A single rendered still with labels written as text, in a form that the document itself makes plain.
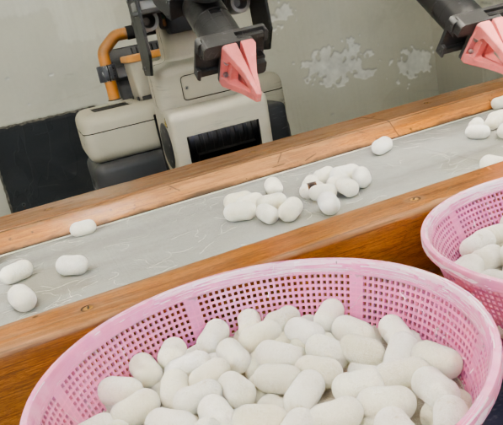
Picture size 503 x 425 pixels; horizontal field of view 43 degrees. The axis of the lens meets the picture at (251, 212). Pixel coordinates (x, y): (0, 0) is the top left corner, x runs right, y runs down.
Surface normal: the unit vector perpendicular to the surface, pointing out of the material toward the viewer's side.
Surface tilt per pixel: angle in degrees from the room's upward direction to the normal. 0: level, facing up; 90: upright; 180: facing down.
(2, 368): 90
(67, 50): 91
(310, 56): 90
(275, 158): 45
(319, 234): 0
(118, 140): 90
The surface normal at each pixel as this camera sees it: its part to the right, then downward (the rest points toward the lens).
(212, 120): 0.35, 0.33
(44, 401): 0.89, -0.44
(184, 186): 0.11, -0.53
